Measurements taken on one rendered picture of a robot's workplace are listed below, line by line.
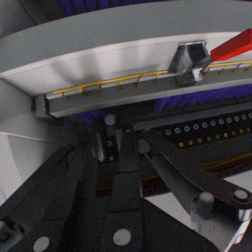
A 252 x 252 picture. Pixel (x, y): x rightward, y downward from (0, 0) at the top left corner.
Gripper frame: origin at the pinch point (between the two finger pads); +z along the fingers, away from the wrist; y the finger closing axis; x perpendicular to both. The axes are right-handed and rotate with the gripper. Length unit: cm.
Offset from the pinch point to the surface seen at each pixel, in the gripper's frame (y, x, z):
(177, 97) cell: 9.9, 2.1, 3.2
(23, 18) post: -8.8, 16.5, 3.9
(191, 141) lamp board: 14.6, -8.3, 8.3
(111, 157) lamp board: -2.0, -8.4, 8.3
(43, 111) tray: -6.9, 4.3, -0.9
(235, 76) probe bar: 16.6, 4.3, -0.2
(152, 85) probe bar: 5.8, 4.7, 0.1
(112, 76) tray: 1.5, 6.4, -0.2
